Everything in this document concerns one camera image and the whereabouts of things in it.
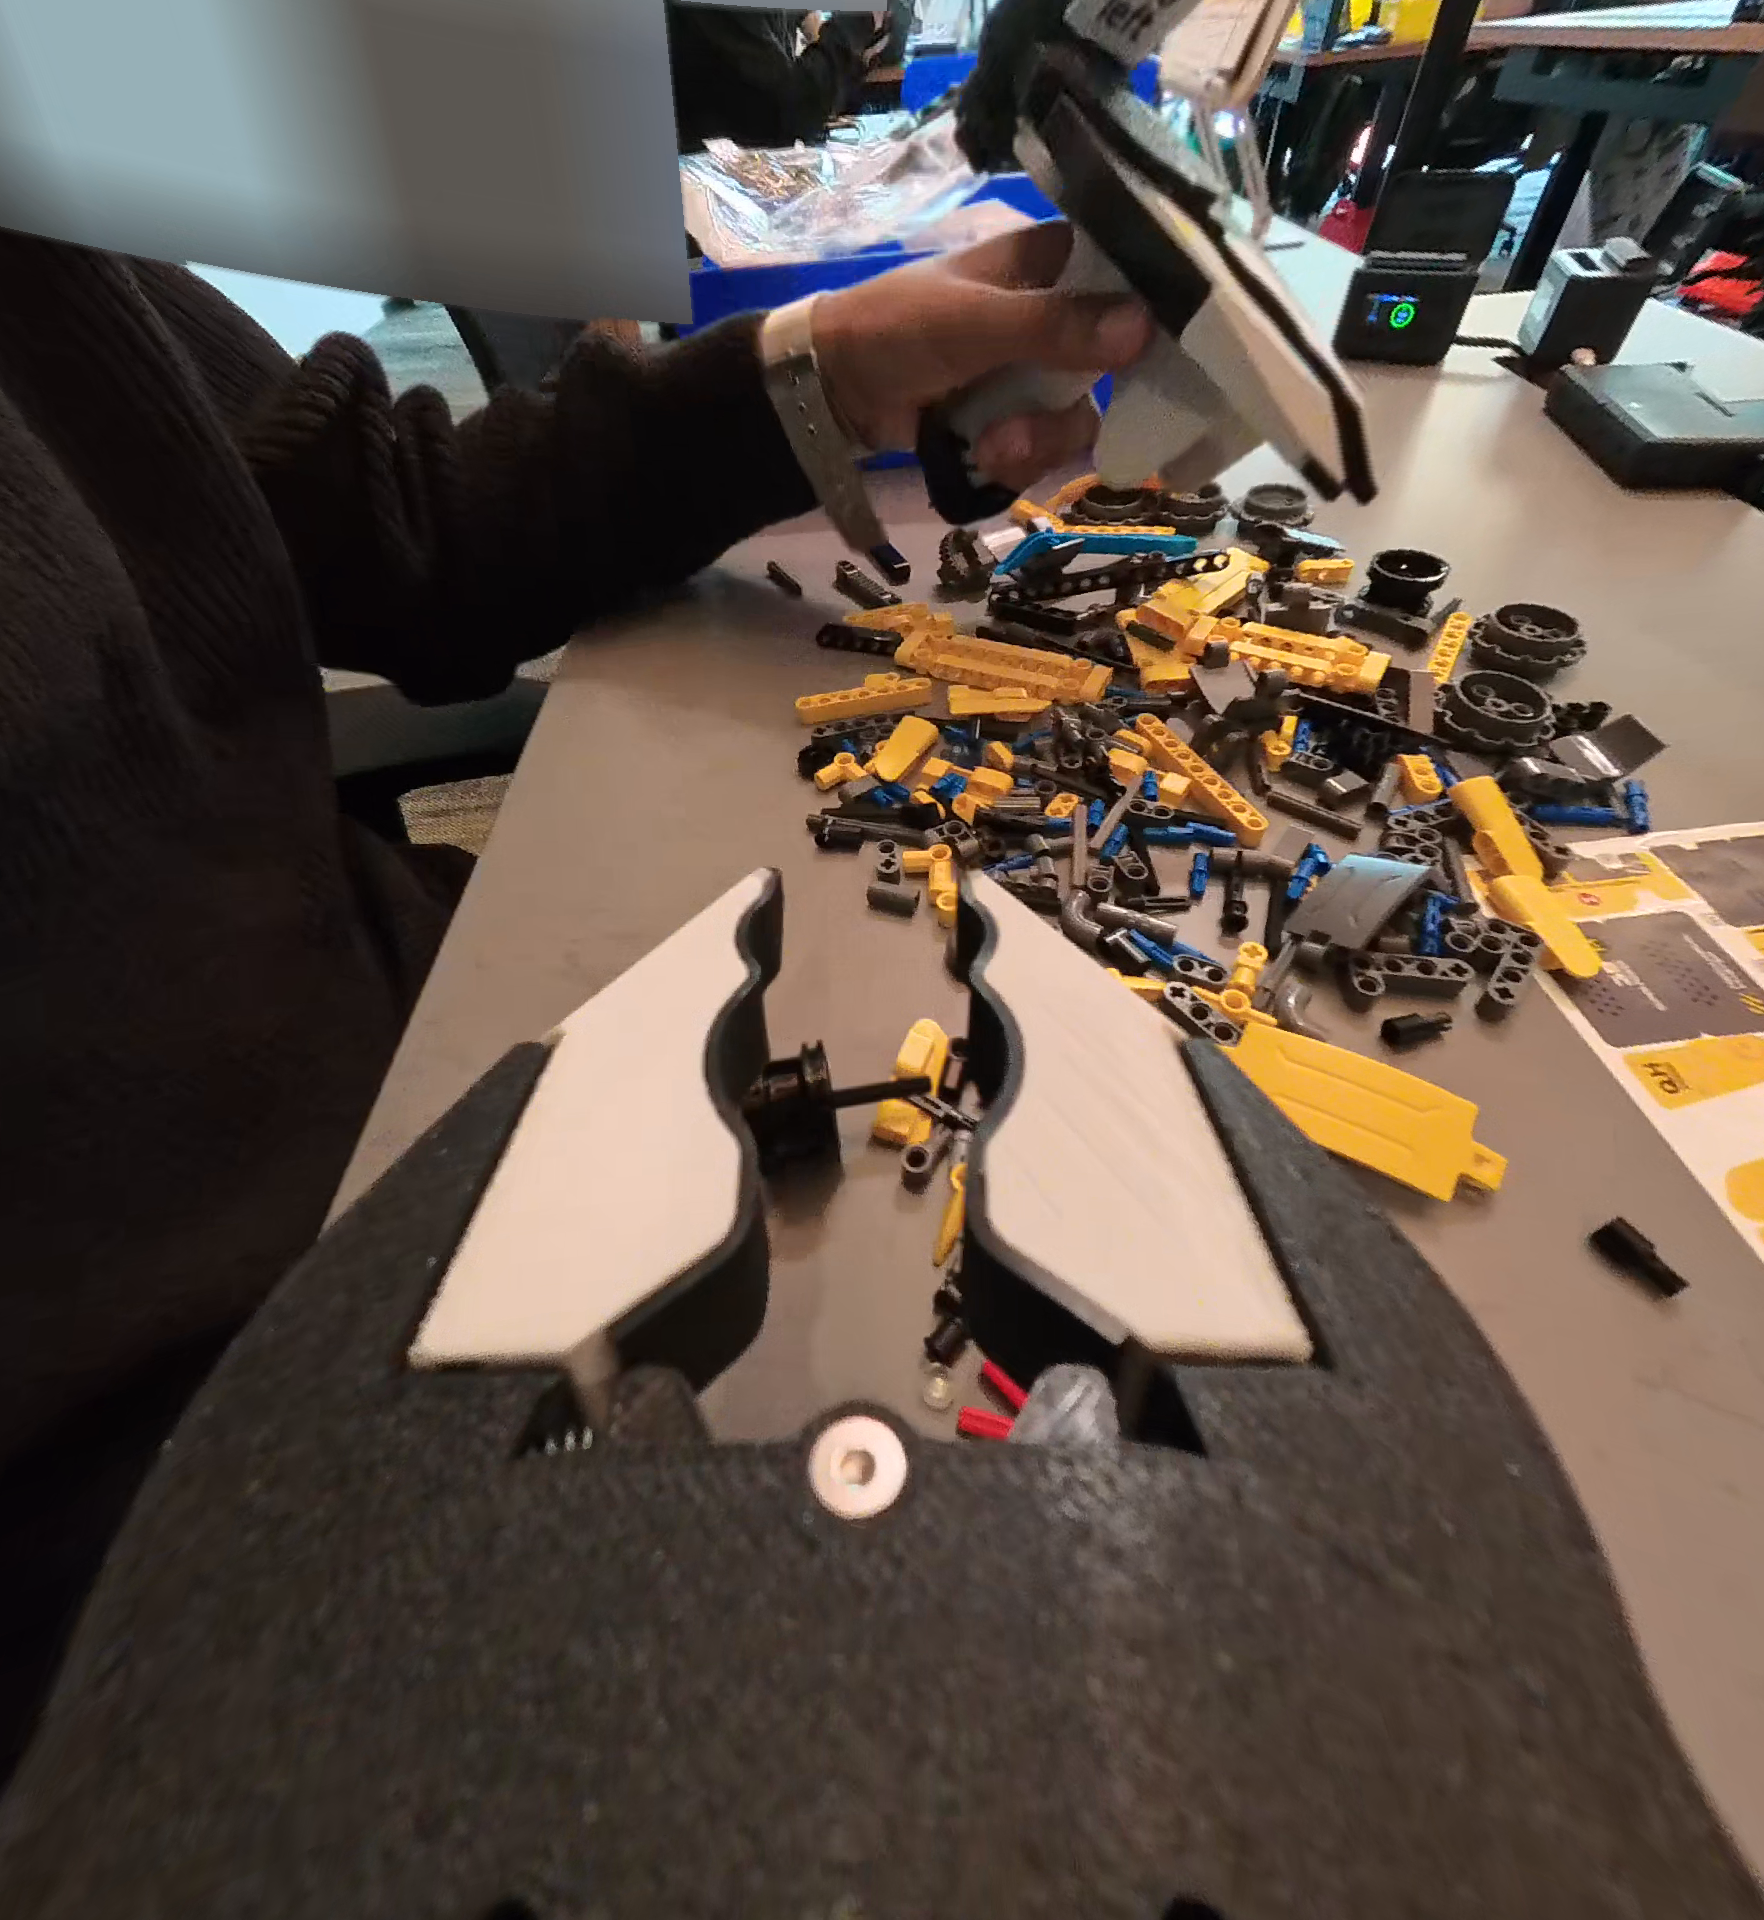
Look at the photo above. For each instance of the black toy connector piece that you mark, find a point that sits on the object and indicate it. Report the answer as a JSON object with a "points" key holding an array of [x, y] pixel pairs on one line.
{"points": [[1640, 1257]]}

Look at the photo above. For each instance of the person's left hand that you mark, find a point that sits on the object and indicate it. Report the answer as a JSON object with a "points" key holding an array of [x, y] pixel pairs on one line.
{"points": [[943, 324]]}

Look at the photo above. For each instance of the pile of red black pins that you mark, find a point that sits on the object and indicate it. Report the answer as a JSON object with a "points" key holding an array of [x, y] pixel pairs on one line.
{"points": [[999, 1379]]}

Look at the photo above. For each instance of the black charger block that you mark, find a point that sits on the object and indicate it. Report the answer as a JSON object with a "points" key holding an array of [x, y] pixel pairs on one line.
{"points": [[1573, 307]]}

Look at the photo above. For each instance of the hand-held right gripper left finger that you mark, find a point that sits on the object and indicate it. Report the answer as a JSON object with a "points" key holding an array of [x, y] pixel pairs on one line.
{"points": [[597, 1171]]}

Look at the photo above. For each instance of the black toy wheel with axle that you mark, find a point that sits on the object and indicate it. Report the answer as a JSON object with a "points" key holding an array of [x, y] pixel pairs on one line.
{"points": [[793, 1109]]}

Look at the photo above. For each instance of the flat black box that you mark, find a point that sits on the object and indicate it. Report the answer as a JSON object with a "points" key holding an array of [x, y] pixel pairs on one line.
{"points": [[1647, 420]]}

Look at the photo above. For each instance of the large blue plastic bin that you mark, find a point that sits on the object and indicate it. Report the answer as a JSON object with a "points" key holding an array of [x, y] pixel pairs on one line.
{"points": [[762, 292]]}

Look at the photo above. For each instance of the black power bank green display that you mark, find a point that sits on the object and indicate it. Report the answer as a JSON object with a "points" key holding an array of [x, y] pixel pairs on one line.
{"points": [[1423, 254]]}

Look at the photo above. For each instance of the person's left forearm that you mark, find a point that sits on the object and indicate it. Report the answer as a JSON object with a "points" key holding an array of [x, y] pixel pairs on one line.
{"points": [[522, 481]]}

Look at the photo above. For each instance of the black toy wheel rim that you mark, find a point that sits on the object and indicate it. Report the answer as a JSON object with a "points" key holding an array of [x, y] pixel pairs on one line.
{"points": [[1408, 578]]}

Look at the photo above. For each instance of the pile of toy building pieces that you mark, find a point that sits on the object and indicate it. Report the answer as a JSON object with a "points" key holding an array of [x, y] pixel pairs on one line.
{"points": [[1199, 765]]}

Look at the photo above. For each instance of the yellow grey sticker sheet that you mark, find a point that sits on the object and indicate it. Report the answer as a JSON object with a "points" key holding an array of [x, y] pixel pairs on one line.
{"points": [[1692, 960]]}

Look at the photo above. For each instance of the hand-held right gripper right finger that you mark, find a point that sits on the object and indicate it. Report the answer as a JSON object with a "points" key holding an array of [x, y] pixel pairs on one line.
{"points": [[1122, 1171]]}

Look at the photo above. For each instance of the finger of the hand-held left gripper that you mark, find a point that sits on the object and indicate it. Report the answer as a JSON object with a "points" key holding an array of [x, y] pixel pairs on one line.
{"points": [[1272, 384], [1175, 420]]}

